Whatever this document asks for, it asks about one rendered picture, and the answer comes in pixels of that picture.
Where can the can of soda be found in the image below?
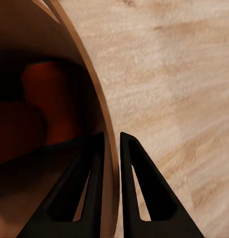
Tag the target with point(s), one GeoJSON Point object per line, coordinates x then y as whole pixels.
{"type": "Point", "coordinates": [22, 129]}
{"type": "Point", "coordinates": [48, 86]}

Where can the trash can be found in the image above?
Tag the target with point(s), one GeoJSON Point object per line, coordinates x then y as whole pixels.
{"type": "Point", "coordinates": [30, 32]}

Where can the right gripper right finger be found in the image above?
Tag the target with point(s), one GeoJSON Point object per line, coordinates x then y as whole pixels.
{"type": "Point", "coordinates": [169, 218]}

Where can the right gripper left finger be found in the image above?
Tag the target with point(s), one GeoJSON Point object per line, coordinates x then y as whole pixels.
{"type": "Point", "coordinates": [54, 216]}

